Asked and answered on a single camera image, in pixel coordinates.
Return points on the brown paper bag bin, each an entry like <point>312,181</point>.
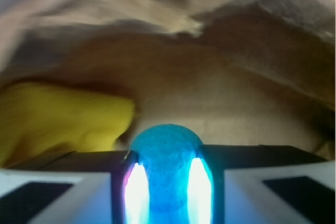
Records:
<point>236,72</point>

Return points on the yellow microfibre cloth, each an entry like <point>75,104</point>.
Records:
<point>37,118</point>

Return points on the blue dimpled foam ball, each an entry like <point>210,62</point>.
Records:
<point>178,183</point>

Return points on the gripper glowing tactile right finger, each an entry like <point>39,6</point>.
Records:
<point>260,184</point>

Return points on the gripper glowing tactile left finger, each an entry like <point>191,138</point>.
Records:
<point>93,187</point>

